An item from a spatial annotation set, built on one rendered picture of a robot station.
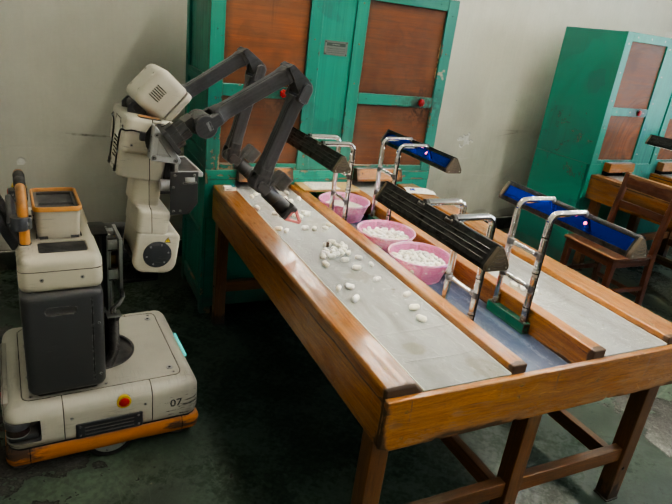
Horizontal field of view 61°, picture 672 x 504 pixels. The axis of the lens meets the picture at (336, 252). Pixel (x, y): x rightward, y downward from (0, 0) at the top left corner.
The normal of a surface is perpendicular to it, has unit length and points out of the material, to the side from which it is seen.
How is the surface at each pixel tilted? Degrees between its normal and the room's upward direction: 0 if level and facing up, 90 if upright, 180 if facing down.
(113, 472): 0
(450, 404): 90
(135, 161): 90
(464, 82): 90
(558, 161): 90
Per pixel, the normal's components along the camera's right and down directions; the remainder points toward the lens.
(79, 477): 0.12, -0.92
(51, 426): 0.47, 0.38
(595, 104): -0.87, 0.08
